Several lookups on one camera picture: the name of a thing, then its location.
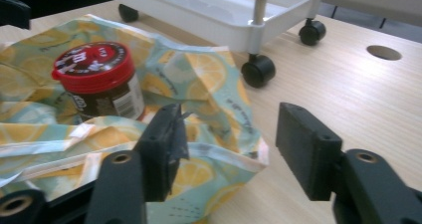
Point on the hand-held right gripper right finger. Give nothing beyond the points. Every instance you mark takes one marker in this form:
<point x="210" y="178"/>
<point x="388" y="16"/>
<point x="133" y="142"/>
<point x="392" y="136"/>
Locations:
<point x="307" y="147"/>

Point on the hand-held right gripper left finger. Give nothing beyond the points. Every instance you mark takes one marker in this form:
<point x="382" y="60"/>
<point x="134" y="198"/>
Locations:
<point x="161" y="144"/>

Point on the lemon print cloth bag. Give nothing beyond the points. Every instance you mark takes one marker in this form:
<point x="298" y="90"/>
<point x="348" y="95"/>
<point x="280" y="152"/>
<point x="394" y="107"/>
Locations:
<point x="205" y="71"/>

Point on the dark jar with red lid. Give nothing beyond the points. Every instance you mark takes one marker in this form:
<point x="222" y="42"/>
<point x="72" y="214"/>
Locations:
<point x="96" y="68"/>

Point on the white two-tier trolley cart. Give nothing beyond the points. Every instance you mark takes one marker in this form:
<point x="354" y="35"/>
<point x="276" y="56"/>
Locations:
<point x="212" y="11"/>

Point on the black caster wheel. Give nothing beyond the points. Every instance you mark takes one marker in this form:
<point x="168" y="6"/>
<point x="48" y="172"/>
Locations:
<point x="128" y="13"/>
<point x="258" y="71"/>
<point x="312" y="33"/>

